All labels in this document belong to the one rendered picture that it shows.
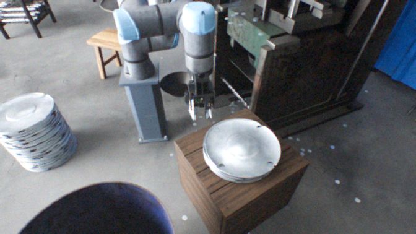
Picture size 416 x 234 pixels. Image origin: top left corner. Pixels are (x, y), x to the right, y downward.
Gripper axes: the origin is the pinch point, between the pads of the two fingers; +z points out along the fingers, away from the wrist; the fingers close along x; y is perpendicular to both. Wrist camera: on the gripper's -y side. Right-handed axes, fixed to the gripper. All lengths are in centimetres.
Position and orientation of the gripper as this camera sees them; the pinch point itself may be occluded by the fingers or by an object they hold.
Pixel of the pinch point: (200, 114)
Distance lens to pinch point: 78.0
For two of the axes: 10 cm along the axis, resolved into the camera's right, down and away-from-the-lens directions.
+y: 1.4, 6.8, -7.2
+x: 9.9, -1.0, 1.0
